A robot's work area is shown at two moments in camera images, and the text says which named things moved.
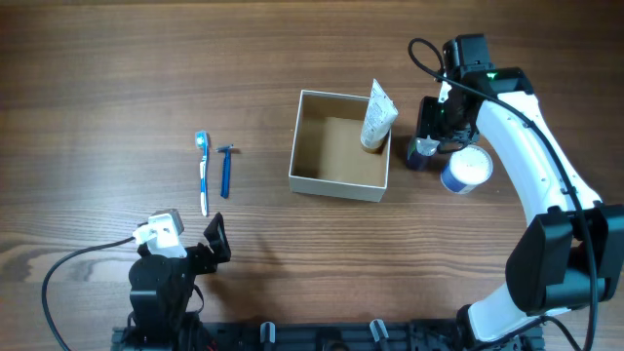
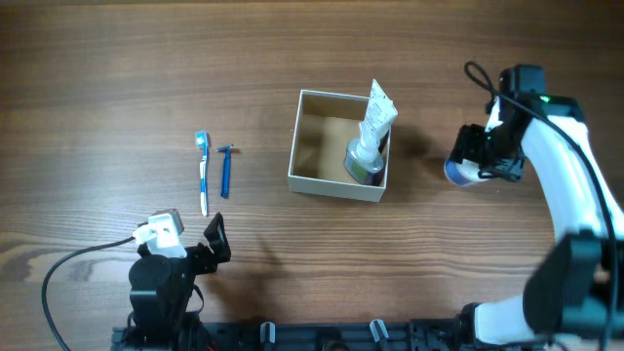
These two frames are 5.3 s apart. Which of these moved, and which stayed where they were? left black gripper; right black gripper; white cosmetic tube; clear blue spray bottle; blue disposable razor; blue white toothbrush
Moved: clear blue spray bottle; right black gripper
Stayed: left black gripper; blue white toothbrush; white cosmetic tube; blue disposable razor
